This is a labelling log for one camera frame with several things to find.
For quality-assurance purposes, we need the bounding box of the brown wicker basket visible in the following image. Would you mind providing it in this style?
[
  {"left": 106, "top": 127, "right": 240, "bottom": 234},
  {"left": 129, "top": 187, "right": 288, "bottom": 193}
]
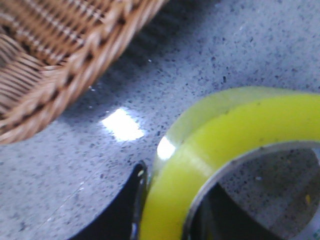
[{"left": 0, "top": 0, "right": 165, "bottom": 144}]

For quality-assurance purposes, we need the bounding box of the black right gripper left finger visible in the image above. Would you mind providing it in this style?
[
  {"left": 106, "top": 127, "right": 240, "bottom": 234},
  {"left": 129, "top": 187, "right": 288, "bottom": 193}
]
[{"left": 80, "top": 161, "right": 148, "bottom": 240}]

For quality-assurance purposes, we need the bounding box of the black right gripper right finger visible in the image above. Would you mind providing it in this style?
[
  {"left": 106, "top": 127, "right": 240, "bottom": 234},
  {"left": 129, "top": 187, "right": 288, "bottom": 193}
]
[{"left": 183, "top": 184, "right": 282, "bottom": 240}]

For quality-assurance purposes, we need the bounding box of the yellow-green tape roll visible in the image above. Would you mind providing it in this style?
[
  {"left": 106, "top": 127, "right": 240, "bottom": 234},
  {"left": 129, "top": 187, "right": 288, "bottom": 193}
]
[{"left": 139, "top": 86, "right": 320, "bottom": 240}]

